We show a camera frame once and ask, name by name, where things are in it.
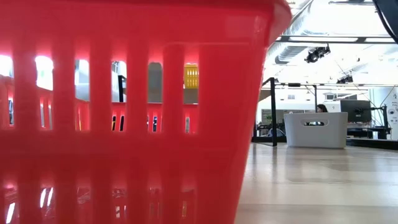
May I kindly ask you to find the yellow plastic mesh basket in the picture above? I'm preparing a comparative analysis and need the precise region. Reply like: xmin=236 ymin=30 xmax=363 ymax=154
xmin=183 ymin=63 xmax=199 ymax=90

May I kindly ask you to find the black ceiling-mounted device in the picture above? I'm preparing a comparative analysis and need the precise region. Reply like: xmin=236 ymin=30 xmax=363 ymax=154
xmin=304 ymin=44 xmax=331 ymax=64
xmin=336 ymin=74 xmax=354 ymax=84

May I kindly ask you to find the pale blue rounded object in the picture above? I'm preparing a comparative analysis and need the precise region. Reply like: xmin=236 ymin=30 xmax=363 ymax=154
xmin=267 ymin=127 xmax=285 ymax=138

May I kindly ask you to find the black background rig frame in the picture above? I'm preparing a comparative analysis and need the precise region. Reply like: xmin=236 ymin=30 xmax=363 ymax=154
xmin=261 ymin=81 xmax=398 ymax=114

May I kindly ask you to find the silver ventilation duct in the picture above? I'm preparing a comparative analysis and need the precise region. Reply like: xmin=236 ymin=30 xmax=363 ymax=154
xmin=267 ymin=0 xmax=315 ymax=65

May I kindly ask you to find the black ceiling fixture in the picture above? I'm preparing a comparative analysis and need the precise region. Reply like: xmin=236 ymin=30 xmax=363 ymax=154
xmin=328 ymin=0 xmax=384 ymax=6

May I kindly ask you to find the grey plastic bin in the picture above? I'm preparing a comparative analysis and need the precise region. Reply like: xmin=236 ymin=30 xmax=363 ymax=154
xmin=147 ymin=62 xmax=163 ymax=91
xmin=283 ymin=111 xmax=349 ymax=149

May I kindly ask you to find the wooden shelf with black legs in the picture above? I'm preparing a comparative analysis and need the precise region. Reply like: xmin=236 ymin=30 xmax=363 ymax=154
xmin=117 ymin=74 xmax=278 ymax=147

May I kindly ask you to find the black background desk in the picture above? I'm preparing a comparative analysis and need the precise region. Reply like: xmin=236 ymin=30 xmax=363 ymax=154
xmin=346 ymin=123 xmax=392 ymax=140

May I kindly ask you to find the black monitor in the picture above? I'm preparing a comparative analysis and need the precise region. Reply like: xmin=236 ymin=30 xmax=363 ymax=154
xmin=340 ymin=99 xmax=373 ymax=124

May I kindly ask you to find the red plastic mesh basket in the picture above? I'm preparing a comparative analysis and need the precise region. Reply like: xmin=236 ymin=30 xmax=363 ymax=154
xmin=0 ymin=0 xmax=292 ymax=224

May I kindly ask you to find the white printed banner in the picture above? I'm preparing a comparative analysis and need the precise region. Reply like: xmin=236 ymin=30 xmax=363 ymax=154
xmin=369 ymin=86 xmax=398 ymax=141

